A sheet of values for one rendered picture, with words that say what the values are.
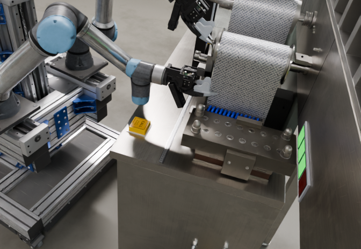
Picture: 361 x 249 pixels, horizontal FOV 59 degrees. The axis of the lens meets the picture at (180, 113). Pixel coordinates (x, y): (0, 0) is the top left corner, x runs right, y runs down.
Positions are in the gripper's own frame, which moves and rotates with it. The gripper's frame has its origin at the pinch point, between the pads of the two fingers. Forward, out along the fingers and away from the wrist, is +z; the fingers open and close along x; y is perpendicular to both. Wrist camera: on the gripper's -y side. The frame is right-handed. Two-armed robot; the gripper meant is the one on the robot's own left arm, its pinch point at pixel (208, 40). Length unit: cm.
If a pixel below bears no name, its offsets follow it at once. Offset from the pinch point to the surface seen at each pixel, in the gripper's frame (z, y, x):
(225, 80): 14.5, -2.1, -6.0
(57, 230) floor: 33, -138, -25
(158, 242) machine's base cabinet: 57, -70, -32
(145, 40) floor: 4, -162, 221
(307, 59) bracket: 25.8, 24.1, -0.6
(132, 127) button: 6.3, -39.9, -19.0
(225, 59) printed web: 7.8, 3.2, -6.0
